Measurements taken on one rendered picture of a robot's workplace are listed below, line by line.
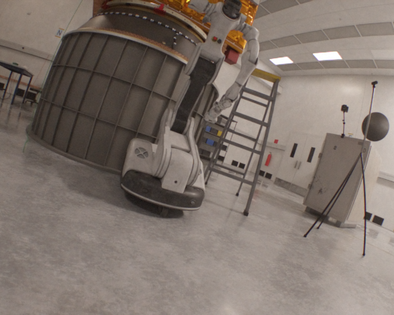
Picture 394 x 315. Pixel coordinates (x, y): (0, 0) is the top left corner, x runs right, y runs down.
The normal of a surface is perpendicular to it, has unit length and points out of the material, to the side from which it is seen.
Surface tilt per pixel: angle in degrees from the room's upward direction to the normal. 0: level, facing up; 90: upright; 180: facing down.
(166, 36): 62
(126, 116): 90
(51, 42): 90
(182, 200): 89
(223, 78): 90
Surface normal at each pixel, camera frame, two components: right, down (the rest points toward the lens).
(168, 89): 0.58, 0.25
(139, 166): 0.47, -0.64
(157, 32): 0.47, -0.28
